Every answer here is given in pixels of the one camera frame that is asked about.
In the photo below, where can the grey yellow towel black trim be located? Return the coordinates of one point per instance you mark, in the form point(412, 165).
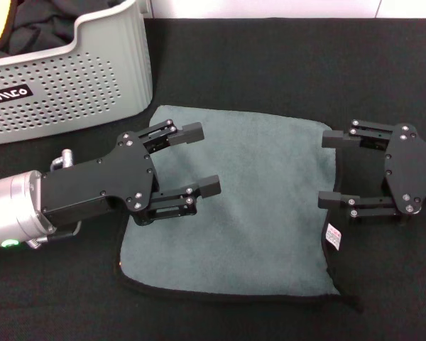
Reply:
point(39, 28)
point(262, 199)

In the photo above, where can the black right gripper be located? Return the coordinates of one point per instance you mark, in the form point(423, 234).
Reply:
point(408, 167)

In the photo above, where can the grey perforated plastic storage box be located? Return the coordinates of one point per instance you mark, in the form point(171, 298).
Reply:
point(85, 85)

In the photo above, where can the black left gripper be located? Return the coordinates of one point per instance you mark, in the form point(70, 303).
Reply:
point(103, 184)

